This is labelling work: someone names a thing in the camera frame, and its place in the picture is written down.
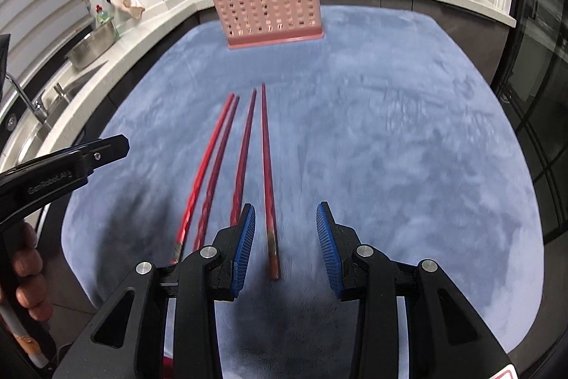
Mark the pink perforated utensil holder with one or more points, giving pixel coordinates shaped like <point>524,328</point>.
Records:
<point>264,22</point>

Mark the window roller blind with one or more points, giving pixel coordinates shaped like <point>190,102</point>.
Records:
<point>38,29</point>

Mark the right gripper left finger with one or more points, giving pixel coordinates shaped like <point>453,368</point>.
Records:
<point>234,245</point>

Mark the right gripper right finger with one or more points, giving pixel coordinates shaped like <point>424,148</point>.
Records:
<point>338,243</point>

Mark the stainless steel sink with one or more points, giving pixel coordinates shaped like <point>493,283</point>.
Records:
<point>49,103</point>

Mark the chrome sink faucet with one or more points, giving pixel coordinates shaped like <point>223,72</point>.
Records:
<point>36,107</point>

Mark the steel mixing bowl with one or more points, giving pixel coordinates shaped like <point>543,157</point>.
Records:
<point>94,45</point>

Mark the blue grey cloth mat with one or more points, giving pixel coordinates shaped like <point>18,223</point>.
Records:
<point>384,118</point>

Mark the person's left hand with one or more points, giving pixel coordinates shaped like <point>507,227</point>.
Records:
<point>27,265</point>

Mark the green dish soap bottle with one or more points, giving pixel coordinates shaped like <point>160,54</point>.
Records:
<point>103,17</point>

